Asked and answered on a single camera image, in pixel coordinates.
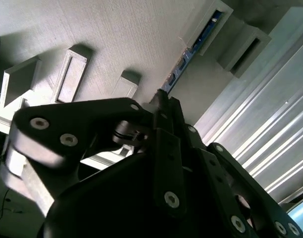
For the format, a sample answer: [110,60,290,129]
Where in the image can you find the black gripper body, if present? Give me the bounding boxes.
[37,152,243,238]

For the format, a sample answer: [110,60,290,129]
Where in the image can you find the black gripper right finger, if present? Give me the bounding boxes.
[169,97,303,238]

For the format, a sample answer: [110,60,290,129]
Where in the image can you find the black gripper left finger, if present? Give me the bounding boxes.
[9,91,187,218]

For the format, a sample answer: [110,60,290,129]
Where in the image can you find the blue RAM stick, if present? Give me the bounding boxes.
[159,9,223,97]

